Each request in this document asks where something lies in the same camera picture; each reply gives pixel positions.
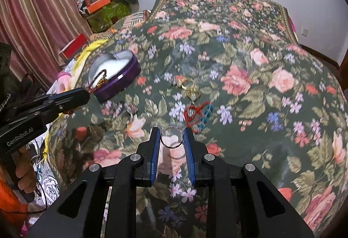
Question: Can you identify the yellow blanket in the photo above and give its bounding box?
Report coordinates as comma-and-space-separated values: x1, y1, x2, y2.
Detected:
73, 38, 108, 71

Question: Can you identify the silver ring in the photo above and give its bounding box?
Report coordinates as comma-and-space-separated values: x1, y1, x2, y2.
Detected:
159, 126, 185, 149

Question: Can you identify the striped red curtain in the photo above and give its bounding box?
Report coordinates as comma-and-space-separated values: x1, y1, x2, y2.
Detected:
1, 0, 91, 89

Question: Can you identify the purple heart-shaped tin box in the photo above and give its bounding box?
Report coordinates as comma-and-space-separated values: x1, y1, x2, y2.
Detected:
88, 50, 141, 103

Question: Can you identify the striped patchwork quilt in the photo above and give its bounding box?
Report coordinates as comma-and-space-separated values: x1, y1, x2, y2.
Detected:
107, 10, 151, 33

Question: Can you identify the gold ring with stone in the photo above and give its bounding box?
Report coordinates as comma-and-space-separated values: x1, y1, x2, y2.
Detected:
187, 89, 202, 104

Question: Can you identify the orange box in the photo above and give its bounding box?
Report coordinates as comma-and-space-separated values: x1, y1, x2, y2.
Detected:
87, 0, 111, 14

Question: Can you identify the floral green bedspread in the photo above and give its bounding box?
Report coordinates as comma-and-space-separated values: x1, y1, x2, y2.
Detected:
48, 0, 347, 237

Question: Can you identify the brown beaded bracelet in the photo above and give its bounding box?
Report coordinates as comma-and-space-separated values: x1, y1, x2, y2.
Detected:
86, 69, 108, 94

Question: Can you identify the red string ornament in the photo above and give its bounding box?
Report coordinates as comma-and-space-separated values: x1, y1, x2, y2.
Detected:
183, 101, 214, 134

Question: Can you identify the red and white box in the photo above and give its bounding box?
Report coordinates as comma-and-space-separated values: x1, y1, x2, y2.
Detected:
59, 33, 88, 62

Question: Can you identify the person's left hand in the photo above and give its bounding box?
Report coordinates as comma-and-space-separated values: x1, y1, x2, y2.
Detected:
15, 146, 37, 194

